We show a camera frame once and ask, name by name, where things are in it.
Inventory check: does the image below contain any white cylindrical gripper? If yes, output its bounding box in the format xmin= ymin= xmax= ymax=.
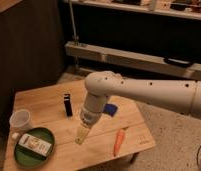
xmin=75 ymin=93 xmax=109 ymax=145

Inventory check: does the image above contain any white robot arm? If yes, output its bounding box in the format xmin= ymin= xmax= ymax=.
xmin=75 ymin=71 xmax=201 ymax=145

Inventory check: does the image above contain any black standing eraser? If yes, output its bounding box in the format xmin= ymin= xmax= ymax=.
xmin=64 ymin=94 xmax=73 ymax=117

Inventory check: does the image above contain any blue object behind gripper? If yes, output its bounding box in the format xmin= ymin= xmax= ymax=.
xmin=103 ymin=104 xmax=118 ymax=117

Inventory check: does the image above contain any orange carrot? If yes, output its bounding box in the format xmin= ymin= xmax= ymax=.
xmin=113 ymin=129 xmax=125 ymax=157

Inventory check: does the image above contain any green plate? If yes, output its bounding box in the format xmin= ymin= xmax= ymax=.
xmin=14 ymin=127 xmax=55 ymax=168

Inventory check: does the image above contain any white snack box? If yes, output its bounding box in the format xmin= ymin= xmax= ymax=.
xmin=18 ymin=134 xmax=52 ymax=156

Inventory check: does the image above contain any clear plastic cup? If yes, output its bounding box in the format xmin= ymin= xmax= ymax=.
xmin=9 ymin=109 xmax=32 ymax=131

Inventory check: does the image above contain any small white ball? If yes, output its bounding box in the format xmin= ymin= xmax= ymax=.
xmin=12 ymin=133 xmax=19 ymax=140

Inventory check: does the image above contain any dark wooden cabinet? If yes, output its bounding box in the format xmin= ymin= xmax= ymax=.
xmin=0 ymin=0 xmax=64 ymax=134

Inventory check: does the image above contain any white lower shelf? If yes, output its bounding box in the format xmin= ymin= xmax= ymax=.
xmin=65 ymin=41 xmax=201 ymax=80

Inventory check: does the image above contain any white shelf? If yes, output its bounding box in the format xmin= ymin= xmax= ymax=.
xmin=63 ymin=0 xmax=201 ymax=22
xmin=65 ymin=41 xmax=201 ymax=80

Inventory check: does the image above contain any metal shelf pole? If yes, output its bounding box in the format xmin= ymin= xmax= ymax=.
xmin=68 ymin=0 xmax=79 ymax=72

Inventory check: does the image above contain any white upper shelf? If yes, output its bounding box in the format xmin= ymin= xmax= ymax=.
xmin=63 ymin=0 xmax=201 ymax=22

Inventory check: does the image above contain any black handle on shelf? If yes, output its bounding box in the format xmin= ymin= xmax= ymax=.
xmin=163 ymin=58 xmax=194 ymax=68

